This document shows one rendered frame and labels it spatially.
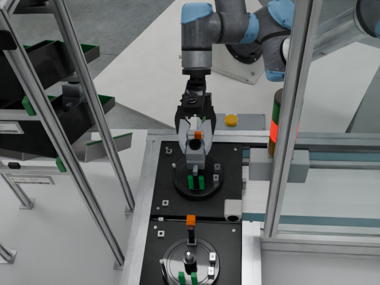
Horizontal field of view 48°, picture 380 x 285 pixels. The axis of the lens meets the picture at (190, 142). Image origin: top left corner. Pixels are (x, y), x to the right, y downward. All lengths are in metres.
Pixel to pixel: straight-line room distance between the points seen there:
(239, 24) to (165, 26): 0.82
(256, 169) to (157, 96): 0.73
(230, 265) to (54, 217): 0.56
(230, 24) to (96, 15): 2.56
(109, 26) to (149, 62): 1.74
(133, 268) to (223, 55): 0.82
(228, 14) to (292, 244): 0.59
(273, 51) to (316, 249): 0.61
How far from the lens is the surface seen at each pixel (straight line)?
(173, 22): 1.86
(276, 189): 0.92
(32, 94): 0.68
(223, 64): 1.57
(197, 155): 1.05
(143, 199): 1.18
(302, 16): 0.59
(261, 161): 0.88
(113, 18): 3.47
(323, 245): 1.15
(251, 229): 1.12
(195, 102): 0.95
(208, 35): 1.03
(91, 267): 1.23
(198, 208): 1.13
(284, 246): 1.15
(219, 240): 1.09
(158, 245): 1.09
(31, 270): 1.29
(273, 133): 0.81
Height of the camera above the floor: 1.96
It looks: 52 degrees down
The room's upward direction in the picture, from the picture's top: 7 degrees counter-clockwise
